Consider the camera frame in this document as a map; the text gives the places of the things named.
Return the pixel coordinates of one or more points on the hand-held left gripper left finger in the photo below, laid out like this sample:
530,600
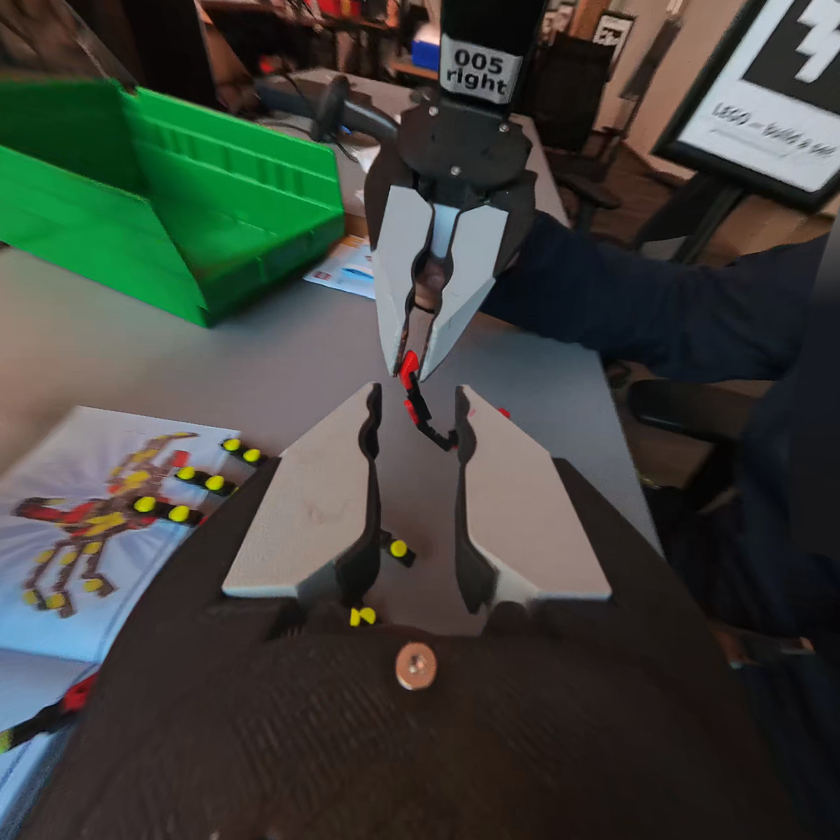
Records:
302,518

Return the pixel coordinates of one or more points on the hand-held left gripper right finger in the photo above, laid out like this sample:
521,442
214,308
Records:
525,525

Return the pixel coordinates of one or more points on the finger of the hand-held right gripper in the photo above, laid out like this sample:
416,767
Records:
476,262
397,262

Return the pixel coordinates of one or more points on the black red lego claw arm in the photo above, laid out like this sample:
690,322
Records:
410,361

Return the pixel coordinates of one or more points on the black yellow lego scorpion model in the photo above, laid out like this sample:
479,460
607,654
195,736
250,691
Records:
200,478

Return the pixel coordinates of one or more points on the person's right forearm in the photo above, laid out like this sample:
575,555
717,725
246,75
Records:
623,295

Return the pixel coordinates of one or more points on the lego instruction booklet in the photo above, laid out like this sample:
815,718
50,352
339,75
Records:
65,590

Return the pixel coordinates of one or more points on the person's right hand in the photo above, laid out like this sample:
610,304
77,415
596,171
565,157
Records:
433,285

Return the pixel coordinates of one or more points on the white blue leaflet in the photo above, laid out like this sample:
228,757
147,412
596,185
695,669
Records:
341,269

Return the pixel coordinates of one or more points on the blue white box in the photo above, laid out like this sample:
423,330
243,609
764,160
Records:
425,51

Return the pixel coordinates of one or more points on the black barcode scanner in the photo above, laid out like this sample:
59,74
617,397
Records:
354,111

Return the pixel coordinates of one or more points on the black office chair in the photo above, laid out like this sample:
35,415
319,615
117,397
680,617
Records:
577,131

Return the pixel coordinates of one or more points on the black armrest chair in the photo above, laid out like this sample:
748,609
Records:
682,410

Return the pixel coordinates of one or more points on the green plastic bin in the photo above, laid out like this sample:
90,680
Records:
164,210

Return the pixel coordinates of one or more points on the framed marker sign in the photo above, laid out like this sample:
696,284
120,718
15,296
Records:
754,98

